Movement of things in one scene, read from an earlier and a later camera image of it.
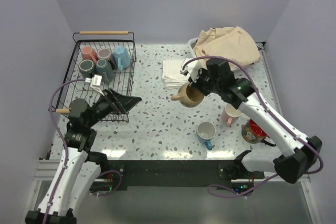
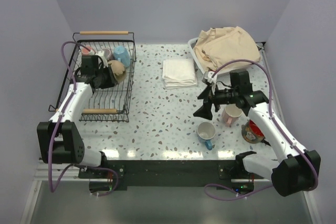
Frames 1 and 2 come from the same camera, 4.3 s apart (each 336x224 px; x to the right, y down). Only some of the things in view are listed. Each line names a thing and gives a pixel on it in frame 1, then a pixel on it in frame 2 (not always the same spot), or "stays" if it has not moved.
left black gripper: [119, 103] -> [111, 82]
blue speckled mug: [205, 131] stays
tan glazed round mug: [189, 95] -> [118, 70]
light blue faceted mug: [122, 57] stays
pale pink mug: [230, 115] stays
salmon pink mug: [88, 53] stays
